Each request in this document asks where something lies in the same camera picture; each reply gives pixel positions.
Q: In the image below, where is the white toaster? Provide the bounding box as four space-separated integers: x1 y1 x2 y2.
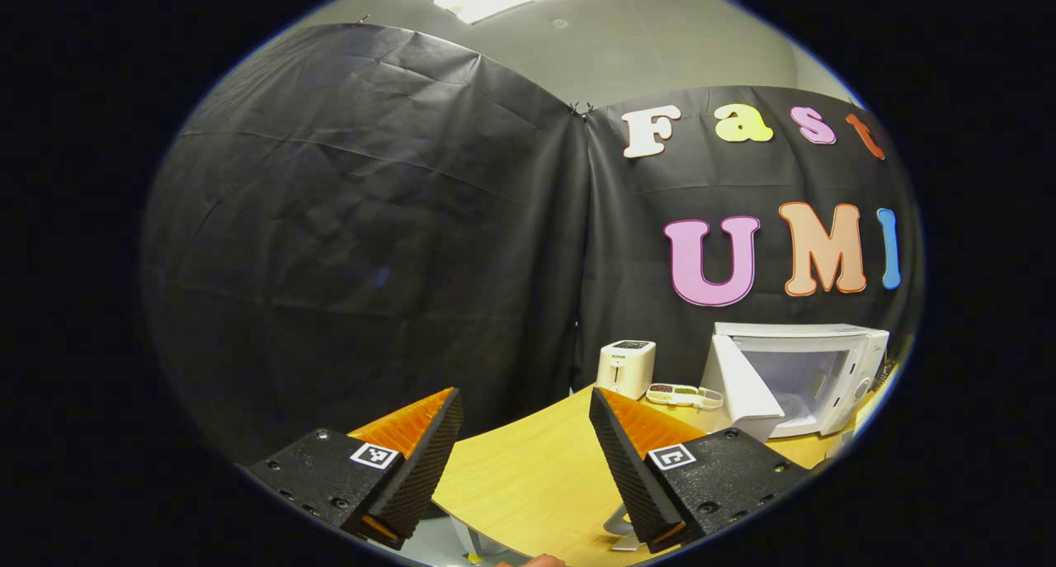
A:
596 340 657 400

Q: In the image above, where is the black backdrop cloth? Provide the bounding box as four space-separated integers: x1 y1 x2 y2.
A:
142 24 925 465

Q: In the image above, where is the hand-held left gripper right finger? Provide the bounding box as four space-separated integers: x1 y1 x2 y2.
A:
589 387 815 555

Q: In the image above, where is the white compartment spice tray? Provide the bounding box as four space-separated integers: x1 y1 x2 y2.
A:
645 383 724 410

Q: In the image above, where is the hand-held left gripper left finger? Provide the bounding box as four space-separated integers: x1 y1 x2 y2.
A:
239 387 465 550

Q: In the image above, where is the white microwave oven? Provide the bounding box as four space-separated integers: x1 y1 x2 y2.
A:
700 322 890 444

